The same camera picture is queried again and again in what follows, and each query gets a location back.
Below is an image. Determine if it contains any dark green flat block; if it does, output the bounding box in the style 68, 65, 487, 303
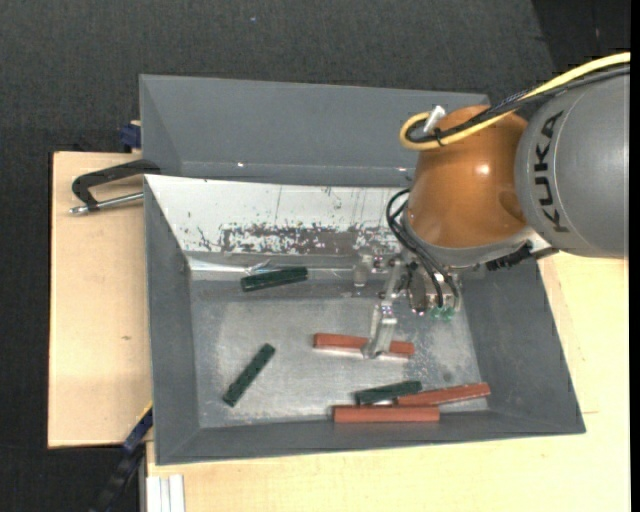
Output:
354, 380, 424, 407
222, 342, 277, 408
240, 266, 310, 294

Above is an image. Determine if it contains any pale wood flat board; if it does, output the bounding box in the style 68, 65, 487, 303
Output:
47, 151, 154, 449

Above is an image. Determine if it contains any grey metal bin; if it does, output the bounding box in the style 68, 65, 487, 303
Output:
138, 73, 587, 466

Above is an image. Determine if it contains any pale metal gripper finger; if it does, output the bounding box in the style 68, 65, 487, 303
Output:
371, 304, 400, 360
361, 302, 384, 359

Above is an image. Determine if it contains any red-brown block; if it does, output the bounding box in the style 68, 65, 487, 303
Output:
332, 405, 442, 425
312, 332, 417, 359
394, 382, 492, 408

